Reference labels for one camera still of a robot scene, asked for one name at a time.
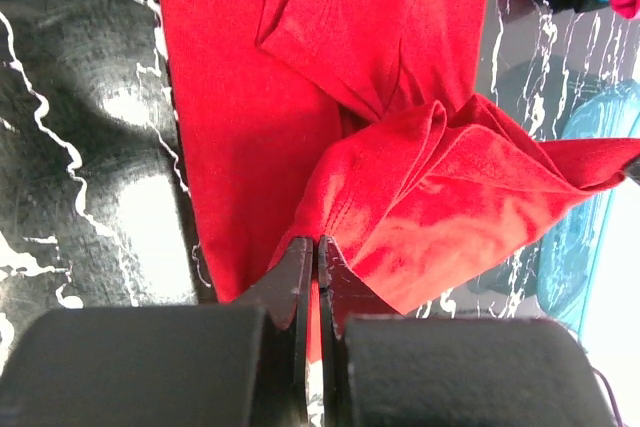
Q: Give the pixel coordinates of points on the clear blue plastic bin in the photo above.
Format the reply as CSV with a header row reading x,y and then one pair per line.
x,y
569,255

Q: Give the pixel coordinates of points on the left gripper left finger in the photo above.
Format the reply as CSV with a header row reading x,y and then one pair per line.
x,y
236,364

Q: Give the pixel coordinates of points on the red t shirt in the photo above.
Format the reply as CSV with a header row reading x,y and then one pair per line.
x,y
357,119

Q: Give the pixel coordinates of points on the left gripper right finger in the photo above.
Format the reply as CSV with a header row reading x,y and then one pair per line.
x,y
384,369

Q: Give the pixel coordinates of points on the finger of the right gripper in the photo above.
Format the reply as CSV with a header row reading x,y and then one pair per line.
x,y
632,170

